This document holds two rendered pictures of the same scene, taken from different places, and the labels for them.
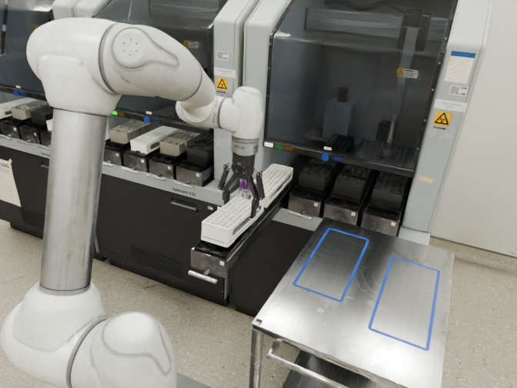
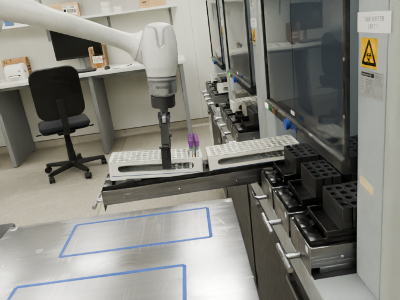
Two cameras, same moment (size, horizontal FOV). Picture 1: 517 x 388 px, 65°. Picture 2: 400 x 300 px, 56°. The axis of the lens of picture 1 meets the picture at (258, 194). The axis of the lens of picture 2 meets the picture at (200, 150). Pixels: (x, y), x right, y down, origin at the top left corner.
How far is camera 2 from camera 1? 1.38 m
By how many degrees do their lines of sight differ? 60
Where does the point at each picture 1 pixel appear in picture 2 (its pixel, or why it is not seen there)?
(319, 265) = (121, 226)
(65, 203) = not seen: outside the picture
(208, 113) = (134, 50)
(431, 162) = (368, 149)
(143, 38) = not seen: outside the picture
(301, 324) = (13, 248)
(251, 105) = (146, 38)
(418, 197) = (363, 221)
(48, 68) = not seen: outside the picture
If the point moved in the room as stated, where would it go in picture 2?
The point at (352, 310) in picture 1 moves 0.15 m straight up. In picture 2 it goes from (46, 268) to (26, 205)
